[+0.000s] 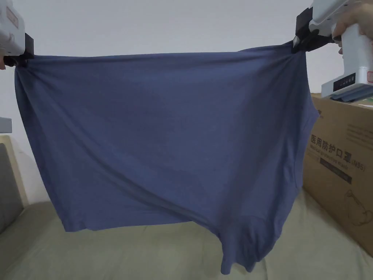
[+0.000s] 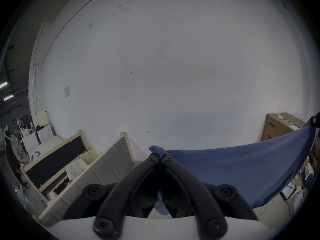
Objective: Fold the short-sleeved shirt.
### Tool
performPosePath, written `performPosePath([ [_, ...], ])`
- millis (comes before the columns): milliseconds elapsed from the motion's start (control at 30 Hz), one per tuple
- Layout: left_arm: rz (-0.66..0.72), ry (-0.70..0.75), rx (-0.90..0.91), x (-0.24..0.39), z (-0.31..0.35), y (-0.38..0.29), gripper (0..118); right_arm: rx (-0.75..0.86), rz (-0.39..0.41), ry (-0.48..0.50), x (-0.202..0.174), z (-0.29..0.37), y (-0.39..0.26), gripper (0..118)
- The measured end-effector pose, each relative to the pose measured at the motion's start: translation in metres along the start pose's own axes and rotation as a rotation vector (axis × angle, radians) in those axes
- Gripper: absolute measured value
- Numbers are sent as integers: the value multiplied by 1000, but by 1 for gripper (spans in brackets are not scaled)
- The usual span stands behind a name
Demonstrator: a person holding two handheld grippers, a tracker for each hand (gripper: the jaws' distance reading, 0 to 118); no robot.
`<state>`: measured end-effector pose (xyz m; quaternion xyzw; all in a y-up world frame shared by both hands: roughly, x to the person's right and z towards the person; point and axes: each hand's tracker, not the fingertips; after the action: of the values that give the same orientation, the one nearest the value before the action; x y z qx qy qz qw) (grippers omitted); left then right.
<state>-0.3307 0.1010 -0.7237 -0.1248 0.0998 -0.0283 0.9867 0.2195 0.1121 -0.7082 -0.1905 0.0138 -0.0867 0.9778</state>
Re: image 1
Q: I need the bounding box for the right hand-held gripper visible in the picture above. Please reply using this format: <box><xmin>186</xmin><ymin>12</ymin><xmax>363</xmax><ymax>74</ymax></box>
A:
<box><xmin>291</xmin><ymin>0</ymin><xmax>373</xmax><ymax>102</ymax></box>

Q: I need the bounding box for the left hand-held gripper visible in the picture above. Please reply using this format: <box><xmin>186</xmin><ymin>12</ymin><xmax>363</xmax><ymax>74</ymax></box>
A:
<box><xmin>0</xmin><ymin>0</ymin><xmax>36</xmax><ymax>69</ymax></box>

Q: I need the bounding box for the dark blue shirt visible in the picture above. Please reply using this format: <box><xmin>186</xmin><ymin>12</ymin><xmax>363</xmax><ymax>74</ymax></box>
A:
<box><xmin>14</xmin><ymin>40</ymin><xmax>320</xmax><ymax>276</ymax></box>

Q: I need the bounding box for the person's right hand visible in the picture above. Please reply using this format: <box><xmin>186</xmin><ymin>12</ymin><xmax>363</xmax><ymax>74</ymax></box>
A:
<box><xmin>331</xmin><ymin>5</ymin><xmax>373</xmax><ymax>55</ymax></box>

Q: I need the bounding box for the grey box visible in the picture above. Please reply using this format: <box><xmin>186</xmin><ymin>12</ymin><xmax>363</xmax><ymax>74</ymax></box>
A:
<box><xmin>0</xmin><ymin>116</ymin><xmax>13</xmax><ymax>134</ymax></box>

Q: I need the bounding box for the grey padded headboard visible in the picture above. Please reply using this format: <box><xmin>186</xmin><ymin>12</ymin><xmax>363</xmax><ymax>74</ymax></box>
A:
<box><xmin>0</xmin><ymin>135</ymin><xmax>29</xmax><ymax>226</ymax></box>

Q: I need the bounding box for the brown cardboard carton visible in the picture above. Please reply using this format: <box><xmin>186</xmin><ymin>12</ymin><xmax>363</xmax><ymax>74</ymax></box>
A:
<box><xmin>302</xmin><ymin>93</ymin><xmax>373</xmax><ymax>255</ymax></box>

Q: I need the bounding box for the bed with pale green sheet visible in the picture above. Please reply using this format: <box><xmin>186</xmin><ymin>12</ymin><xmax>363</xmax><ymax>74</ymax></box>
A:
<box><xmin>0</xmin><ymin>186</ymin><xmax>373</xmax><ymax>280</ymax></box>

